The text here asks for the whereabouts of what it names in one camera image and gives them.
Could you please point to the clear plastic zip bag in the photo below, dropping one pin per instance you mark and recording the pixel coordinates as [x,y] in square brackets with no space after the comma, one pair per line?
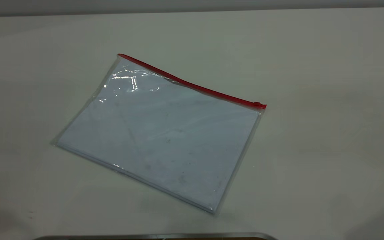
[162,136]

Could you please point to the white paper stack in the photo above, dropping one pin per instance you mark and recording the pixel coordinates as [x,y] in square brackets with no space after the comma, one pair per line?
[158,140]

